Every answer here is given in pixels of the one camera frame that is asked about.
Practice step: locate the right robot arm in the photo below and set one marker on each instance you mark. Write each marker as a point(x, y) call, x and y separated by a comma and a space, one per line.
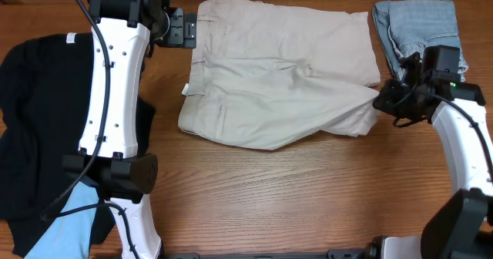
point(458, 115)

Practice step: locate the folded light blue jeans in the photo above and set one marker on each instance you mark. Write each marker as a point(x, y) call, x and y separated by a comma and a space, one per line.
point(409, 26)

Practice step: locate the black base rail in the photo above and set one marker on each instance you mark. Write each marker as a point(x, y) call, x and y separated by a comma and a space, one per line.
point(331, 254)

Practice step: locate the light blue t-shirt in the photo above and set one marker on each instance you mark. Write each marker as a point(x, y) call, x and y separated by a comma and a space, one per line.
point(69, 237)

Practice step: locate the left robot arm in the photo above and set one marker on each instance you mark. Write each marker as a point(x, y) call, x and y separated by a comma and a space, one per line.
point(125, 33)

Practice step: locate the black t-shirt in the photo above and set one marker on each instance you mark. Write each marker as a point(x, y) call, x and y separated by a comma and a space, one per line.
point(45, 87)

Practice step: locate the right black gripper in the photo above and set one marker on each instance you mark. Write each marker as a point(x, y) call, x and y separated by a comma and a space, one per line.
point(386, 104)

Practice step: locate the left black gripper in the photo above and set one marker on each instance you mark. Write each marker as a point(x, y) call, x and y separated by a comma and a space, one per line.
point(182, 28)

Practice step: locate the beige khaki shorts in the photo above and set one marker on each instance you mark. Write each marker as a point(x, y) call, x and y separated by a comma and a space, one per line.
point(263, 76)

